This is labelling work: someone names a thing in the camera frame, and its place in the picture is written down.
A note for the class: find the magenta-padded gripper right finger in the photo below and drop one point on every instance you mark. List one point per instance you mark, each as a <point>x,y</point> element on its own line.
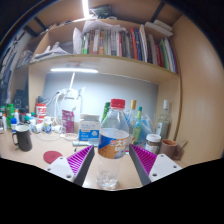
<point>146,160</point>

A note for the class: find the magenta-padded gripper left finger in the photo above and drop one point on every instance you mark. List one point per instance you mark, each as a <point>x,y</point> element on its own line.
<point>78,161</point>

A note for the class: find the clear plastic bottle red cap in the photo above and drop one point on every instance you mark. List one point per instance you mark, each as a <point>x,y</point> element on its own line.
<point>112,143</point>

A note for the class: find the brown jar white lid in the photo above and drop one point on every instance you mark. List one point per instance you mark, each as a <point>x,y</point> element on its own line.
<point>152,144</point>

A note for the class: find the brown ceramic mug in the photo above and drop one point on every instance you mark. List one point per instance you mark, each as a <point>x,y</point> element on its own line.
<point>168,149</point>

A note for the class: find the blue and white carton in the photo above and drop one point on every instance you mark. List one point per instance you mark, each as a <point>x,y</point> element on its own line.
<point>88,130</point>

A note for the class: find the tall clear glass bottle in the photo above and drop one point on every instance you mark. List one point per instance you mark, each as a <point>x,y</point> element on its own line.
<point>164,125</point>

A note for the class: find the pink pouch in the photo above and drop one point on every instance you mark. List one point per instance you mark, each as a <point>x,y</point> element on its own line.
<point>68,121</point>

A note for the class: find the white pill bottle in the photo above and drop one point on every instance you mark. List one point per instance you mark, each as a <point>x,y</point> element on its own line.
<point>48,126</point>

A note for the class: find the clear bottle yellow cap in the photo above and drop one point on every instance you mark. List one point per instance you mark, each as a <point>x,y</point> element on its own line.
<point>133,106</point>

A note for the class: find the green glass bottle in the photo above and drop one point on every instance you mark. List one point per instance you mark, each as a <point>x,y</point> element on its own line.
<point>106,110</point>

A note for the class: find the black mug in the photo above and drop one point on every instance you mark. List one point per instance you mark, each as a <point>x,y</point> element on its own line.
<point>23,138</point>

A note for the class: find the red and white canister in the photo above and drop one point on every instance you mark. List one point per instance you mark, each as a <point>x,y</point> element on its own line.
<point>40,111</point>

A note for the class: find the white bottle blue cap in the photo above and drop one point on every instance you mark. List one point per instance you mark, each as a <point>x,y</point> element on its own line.
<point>13,126</point>

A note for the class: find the green plastic container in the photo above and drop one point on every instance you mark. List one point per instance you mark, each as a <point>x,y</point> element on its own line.
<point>10,115</point>

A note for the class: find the wooden shelf unit with books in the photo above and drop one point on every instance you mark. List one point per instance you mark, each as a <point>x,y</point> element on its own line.
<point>110,41</point>

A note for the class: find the ceiling tube light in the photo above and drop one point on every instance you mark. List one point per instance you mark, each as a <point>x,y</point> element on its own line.
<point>85,8</point>

